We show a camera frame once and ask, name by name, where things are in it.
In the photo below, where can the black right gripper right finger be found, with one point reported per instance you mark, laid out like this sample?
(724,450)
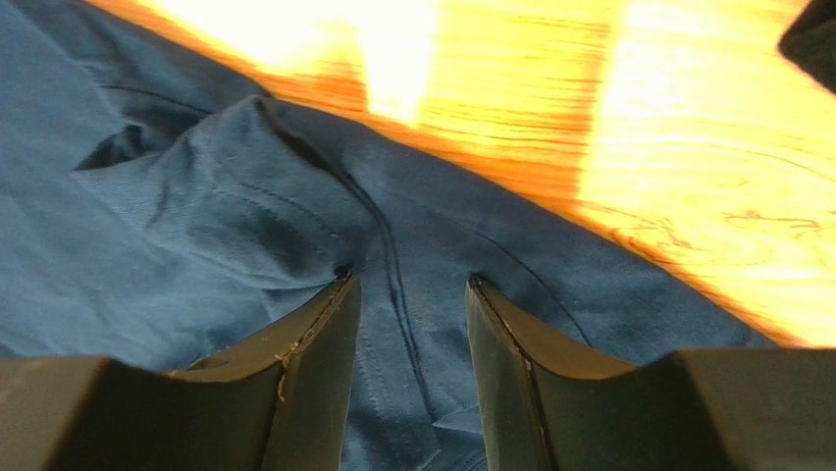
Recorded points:
(549,402)

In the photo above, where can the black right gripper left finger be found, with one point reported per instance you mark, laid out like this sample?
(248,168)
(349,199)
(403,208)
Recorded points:
(277,400)

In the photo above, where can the navy blue t shirt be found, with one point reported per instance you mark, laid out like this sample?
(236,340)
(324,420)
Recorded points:
(157,207)

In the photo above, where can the folded black t shirt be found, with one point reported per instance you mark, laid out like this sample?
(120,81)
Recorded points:
(809,42)

